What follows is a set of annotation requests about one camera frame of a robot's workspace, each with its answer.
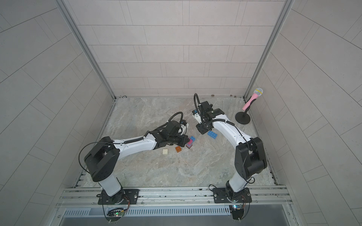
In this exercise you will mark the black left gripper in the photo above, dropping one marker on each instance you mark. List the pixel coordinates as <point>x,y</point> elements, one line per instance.
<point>179,140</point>

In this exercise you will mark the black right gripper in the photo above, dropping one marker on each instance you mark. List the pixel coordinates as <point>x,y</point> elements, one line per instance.
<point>202,127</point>

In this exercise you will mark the magenta lego brick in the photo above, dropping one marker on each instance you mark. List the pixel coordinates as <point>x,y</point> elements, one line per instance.
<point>189,144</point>

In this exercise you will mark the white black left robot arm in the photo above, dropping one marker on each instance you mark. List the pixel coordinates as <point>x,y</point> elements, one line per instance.
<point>101,160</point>

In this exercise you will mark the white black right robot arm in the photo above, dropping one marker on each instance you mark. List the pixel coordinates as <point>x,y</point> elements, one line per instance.
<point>250,158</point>

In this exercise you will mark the orange lego brick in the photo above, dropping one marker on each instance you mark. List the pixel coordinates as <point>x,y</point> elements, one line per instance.
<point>178,149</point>

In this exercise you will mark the long blue lego brick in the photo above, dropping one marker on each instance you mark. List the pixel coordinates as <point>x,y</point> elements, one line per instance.
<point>212,134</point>

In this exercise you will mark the pink toy microphone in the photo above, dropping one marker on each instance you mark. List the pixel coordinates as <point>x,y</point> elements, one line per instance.
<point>257,93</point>

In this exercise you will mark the right green circuit board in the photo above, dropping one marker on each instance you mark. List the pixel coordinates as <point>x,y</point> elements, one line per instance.
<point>236,209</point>

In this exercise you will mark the green circuit board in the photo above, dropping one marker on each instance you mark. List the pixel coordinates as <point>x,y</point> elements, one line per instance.
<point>236,209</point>
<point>116,213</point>

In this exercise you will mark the left green circuit board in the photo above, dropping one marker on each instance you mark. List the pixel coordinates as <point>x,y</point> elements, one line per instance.
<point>116,213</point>

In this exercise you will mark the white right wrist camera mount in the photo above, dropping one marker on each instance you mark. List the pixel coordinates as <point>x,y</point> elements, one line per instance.
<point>197,116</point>

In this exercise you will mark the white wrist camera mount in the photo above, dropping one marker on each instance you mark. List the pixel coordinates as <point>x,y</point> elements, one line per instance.
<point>184,126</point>
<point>197,116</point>

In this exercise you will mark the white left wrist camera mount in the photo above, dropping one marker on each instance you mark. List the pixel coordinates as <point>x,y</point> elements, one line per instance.
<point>184,126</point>

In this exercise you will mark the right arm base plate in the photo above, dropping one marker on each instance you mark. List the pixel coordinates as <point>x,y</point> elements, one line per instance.
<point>227,195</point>

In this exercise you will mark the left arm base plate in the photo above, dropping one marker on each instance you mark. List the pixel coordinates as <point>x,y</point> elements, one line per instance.
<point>123,197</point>

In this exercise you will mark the aluminium rail frame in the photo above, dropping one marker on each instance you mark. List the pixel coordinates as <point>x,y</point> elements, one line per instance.
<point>175,196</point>

